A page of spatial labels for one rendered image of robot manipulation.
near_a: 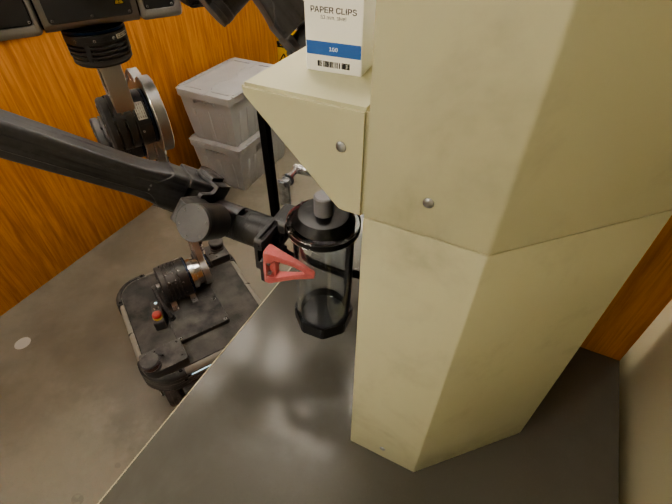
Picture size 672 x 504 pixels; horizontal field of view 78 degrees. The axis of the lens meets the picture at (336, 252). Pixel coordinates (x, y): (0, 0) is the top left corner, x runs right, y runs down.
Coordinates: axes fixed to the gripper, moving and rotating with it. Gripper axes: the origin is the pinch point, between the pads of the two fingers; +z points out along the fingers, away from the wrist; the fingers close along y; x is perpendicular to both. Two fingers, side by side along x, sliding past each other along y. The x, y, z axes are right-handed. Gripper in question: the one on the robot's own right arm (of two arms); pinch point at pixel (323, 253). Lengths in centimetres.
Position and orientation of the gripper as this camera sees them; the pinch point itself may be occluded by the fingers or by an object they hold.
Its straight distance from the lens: 64.7
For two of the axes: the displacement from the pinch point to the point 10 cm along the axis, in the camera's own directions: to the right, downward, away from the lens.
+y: 4.1, -6.2, 6.7
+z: 9.1, 3.2, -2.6
